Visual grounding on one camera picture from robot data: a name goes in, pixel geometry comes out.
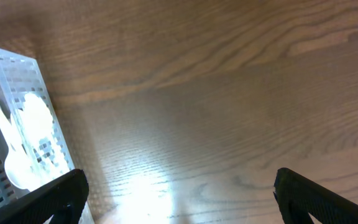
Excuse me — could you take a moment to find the clear plastic basket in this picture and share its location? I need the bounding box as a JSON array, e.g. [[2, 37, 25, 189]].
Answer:
[[0, 37, 95, 224]]

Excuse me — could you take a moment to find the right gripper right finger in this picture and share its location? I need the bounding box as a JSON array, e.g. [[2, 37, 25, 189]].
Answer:
[[273, 167, 358, 223]]

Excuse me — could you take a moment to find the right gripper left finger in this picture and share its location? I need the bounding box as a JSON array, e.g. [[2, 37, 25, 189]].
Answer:
[[0, 169, 89, 224]]

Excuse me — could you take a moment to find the white spoon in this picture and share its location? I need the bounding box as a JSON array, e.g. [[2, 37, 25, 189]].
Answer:
[[19, 93, 70, 178], [0, 106, 42, 192]]

